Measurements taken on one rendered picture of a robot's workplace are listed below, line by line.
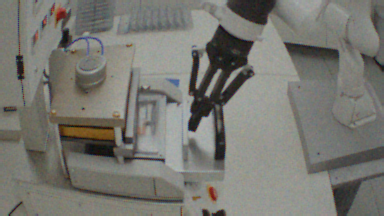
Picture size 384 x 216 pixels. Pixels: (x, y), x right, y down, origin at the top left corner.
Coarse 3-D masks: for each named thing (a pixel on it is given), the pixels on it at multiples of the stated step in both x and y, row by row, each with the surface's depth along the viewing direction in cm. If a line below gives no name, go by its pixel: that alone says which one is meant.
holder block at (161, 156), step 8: (160, 96) 122; (160, 104) 119; (160, 112) 117; (160, 120) 115; (160, 128) 113; (160, 136) 111; (160, 144) 109; (88, 152) 105; (96, 152) 105; (104, 152) 106; (112, 152) 106; (160, 152) 107; (152, 160) 106; (160, 160) 106
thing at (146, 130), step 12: (144, 96) 120; (156, 96) 120; (144, 108) 116; (156, 108) 117; (144, 120) 113; (156, 120) 113; (144, 132) 110; (156, 132) 110; (144, 144) 107; (156, 144) 107
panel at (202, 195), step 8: (208, 184) 126; (216, 184) 134; (192, 192) 112; (200, 192) 118; (208, 192) 124; (192, 200) 110; (200, 200) 115; (208, 200) 121; (200, 208) 113; (208, 208) 119; (216, 208) 125
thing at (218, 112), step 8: (216, 112) 115; (216, 120) 113; (224, 120) 114; (216, 128) 111; (224, 128) 111; (216, 136) 109; (224, 136) 109; (216, 144) 108; (224, 144) 108; (216, 152) 108; (224, 152) 108
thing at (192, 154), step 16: (176, 112) 121; (176, 128) 117; (208, 128) 117; (176, 144) 113; (192, 144) 113; (208, 144) 113; (176, 160) 109; (192, 160) 109; (208, 160) 109; (224, 160) 109; (192, 176) 107; (208, 176) 107; (224, 176) 108
